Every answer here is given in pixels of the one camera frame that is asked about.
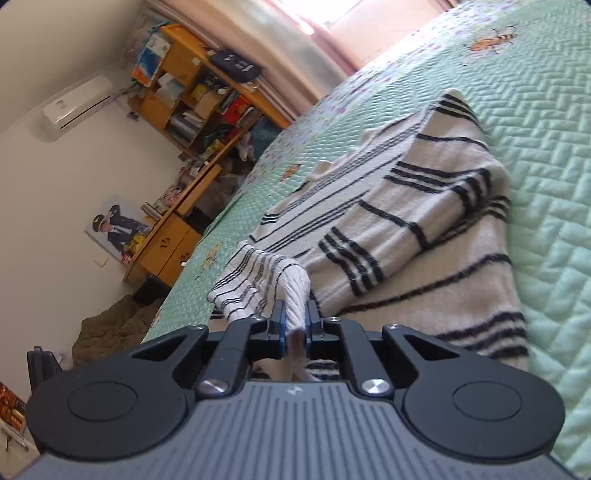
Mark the wooden bookshelf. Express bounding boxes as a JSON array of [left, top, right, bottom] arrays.
[[124, 23, 293, 158]]

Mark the wall poster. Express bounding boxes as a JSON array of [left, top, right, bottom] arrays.
[[84, 194, 154, 267]]

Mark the wooden desk with drawers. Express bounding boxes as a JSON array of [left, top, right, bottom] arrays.
[[122, 138, 260, 288]]

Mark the black striped white sweater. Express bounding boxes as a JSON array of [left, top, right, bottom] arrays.
[[207, 88, 530, 385]]

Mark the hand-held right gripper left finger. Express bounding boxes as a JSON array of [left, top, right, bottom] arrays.
[[130, 300, 287, 400]]

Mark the brown blanket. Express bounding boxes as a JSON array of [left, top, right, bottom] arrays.
[[71, 293, 165, 368]]

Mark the pink curtain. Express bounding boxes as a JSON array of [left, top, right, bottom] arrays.
[[147, 0, 366, 105]]

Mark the green quilted bee bedspread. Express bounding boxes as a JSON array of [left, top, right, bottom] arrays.
[[141, 0, 591, 480]]

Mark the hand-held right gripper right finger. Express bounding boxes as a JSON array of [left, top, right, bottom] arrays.
[[305, 300, 461, 398]]

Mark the dark blue hanging bag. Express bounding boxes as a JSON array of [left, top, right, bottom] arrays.
[[209, 48, 262, 85]]

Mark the white air conditioner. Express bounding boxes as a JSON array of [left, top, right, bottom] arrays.
[[41, 76, 115, 142]]

